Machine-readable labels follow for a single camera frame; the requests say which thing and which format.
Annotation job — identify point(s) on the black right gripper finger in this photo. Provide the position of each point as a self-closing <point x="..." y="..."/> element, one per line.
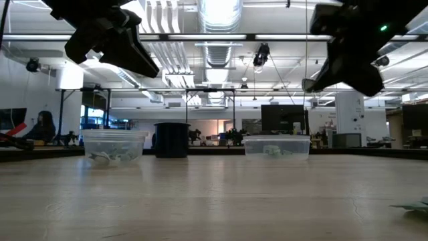
<point x="329" y="86"/>
<point x="327" y="75"/>

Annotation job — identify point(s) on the large black monitor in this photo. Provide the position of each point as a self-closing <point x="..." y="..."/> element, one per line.
<point x="282" y="117"/>

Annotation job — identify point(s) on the grey box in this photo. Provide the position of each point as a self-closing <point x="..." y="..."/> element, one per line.
<point x="346" y="140"/>

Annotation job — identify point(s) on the black ceiling light rail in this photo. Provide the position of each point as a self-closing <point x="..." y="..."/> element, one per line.
<point x="207" y="37"/>

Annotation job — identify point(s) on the small black background robot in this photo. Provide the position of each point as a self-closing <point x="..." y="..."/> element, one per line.
<point x="68" y="138"/>

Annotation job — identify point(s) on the hanging black ceiling camera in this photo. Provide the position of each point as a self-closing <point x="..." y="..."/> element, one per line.
<point x="261" y="55"/>

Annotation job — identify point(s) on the black mug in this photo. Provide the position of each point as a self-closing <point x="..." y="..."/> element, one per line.
<point x="172" y="140"/>

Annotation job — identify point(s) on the white pillar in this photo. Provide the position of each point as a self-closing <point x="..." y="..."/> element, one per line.
<point x="349" y="117"/>

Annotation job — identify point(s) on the black ceiling spotlight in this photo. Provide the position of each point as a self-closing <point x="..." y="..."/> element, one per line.
<point x="32" y="64"/>
<point x="382" y="61"/>

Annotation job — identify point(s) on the shallow clear plastic container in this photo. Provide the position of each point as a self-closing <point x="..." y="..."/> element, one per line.
<point x="301" y="147"/>

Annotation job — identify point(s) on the narrow black frame stand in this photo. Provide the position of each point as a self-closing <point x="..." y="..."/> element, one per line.
<point x="210" y="90"/>

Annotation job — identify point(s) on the small black monitor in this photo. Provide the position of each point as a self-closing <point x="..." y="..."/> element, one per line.
<point x="10" y="118"/>

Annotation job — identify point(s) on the person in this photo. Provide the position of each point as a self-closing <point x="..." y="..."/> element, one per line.
<point x="43" y="129"/>

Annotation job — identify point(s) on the wide black frame stand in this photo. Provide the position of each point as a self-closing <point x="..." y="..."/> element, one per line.
<point x="61" y="114"/>

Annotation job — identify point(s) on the tall clear plastic container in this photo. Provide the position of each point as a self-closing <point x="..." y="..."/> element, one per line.
<point x="113" y="139"/>

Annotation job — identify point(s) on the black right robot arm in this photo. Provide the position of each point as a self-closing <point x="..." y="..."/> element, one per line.
<point x="401" y="13"/>

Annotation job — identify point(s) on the silver ventilation duct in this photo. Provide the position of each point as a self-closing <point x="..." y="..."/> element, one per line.
<point x="219" y="20"/>

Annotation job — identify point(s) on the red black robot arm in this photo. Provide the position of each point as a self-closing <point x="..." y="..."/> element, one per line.
<point x="15" y="129"/>

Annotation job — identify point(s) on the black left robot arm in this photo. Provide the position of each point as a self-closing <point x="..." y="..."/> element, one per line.
<point x="83" y="8"/>

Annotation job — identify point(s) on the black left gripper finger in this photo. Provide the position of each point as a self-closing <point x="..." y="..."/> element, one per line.
<point x="135" y="43"/>
<point x="133" y="65"/>

